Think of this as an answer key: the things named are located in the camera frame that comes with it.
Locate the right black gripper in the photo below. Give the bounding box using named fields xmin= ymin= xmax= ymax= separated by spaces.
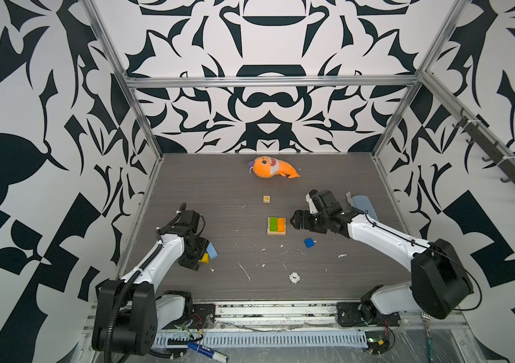
xmin=288 ymin=209 xmax=330 ymax=233

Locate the yellow wood arch block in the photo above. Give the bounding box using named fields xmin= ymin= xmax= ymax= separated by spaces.
xmin=200 ymin=253 xmax=210 ymax=263

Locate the light blue wood block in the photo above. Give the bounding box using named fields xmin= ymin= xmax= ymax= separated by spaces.
xmin=207 ymin=243 xmax=218 ymax=260

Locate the orange wood block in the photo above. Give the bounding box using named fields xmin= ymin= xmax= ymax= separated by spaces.
xmin=277 ymin=218 xmax=286 ymax=233

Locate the green wood block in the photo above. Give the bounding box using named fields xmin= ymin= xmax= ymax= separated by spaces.
xmin=268 ymin=217 xmax=278 ymax=232

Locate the natural wood plank block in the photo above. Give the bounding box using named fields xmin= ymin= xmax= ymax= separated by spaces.
xmin=267 ymin=230 xmax=286 ymax=235

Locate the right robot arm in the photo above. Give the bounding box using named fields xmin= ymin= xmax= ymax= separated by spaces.
xmin=290 ymin=190 xmax=480 ymax=324

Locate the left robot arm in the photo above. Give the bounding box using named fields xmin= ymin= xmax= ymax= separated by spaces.
xmin=92 ymin=204 xmax=210 ymax=362

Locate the blue wood cube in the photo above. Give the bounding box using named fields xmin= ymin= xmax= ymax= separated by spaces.
xmin=304 ymin=238 xmax=315 ymax=248

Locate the white gear shaped piece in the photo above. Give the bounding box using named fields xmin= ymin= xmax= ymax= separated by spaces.
xmin=289 ymin=272 xmax=301 ymax=284

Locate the grey blue pouch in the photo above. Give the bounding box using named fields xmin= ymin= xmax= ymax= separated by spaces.
xmin=346 ymin=192 xmax=378 ymax=220

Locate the orange plush fish toy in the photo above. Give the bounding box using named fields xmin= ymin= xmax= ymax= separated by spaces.
xmin=248 ymin=156 xmax=301 ymax=179

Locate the blue white marker pen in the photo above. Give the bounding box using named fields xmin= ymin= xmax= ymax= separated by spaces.
xmin=188 ymin=342 xmax=229 ymax=363

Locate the small green circuit board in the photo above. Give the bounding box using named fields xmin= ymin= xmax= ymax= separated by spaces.
xmin=363 ymin=329 xmax=396 ymax=356

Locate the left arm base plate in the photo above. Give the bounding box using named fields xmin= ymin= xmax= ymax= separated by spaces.
xmin=185 ymin=303 xmax=216 ymax=330

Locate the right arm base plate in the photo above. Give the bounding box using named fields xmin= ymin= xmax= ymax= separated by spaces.
xmin=336 ymin=302 xmax=401 ymax=328

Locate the silver fork green handle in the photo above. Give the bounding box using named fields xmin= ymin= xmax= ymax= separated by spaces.
xmin=422 ymin=312 xmax=434 ymax=363

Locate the black wall hook rack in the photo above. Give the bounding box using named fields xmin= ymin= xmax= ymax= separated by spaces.
xmin=454 ymin=107 xmax=515 ymax=186

